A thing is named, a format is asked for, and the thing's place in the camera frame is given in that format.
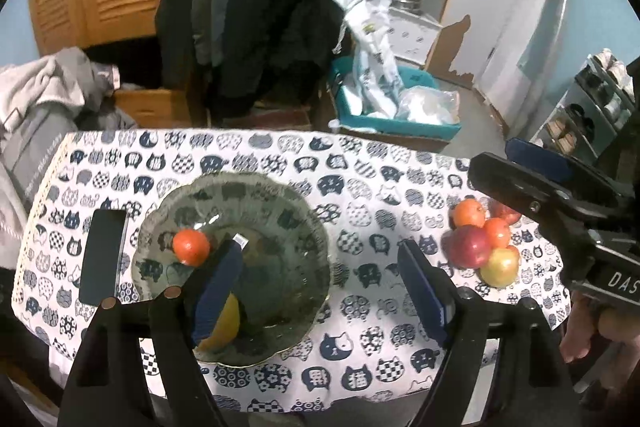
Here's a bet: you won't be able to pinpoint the person's right hand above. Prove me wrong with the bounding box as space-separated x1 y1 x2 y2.
560 296 640 388

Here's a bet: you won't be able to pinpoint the clear plastic bags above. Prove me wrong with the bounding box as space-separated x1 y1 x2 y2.
331 0 403 118

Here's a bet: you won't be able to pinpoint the cat print tablecloth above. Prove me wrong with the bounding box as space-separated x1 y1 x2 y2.
11 129 573 413

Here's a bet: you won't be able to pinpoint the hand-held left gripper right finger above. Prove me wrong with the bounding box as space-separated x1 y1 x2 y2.
397 239 586 427

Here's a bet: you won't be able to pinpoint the scalloped glass bowl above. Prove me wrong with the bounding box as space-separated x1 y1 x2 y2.
131 172 332 368

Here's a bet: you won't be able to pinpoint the clear plastic bag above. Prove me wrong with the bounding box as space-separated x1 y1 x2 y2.
397 87 461 125

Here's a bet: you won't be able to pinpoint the dark red apple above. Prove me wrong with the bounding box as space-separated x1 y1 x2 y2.
446 224 493 269

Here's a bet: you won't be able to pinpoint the bright red apple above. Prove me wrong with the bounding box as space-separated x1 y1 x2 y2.
489 199 522 225

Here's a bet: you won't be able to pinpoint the white patterned cabinet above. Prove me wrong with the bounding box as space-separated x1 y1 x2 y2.
390 12 443 70

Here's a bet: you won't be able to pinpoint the grey clothes pile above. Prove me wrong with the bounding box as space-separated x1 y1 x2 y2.
0 47 136 228

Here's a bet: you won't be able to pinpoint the shoe rack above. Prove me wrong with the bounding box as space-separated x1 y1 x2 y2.
530 49 640 158

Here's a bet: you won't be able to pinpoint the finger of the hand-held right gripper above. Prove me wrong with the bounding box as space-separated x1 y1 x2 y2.
505 138 623 212
470 153 601 253

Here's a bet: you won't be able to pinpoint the large orange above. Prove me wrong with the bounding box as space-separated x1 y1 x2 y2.
452 198 487 229

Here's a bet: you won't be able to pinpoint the small orange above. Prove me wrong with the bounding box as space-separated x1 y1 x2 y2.
482 217 512 249

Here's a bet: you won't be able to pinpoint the small orange tangerine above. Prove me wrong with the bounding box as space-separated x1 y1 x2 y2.
172 228 211 267

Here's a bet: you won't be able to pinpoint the black smartphone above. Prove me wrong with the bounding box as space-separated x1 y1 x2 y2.
78 209 128 306

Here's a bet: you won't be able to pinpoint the yellow citrus fruit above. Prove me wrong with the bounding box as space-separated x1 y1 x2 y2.
197 292 243 353

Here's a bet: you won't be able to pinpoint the teal box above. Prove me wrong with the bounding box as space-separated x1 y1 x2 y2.
330 57 463 140

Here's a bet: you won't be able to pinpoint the wooden cabinet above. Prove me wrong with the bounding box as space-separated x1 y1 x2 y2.
112 88 206 128

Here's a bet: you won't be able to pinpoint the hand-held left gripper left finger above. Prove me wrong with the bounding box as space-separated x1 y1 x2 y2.
57 234 251 427

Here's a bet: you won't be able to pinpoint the yellow red apple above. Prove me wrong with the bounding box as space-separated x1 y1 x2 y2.
479 246 521 288

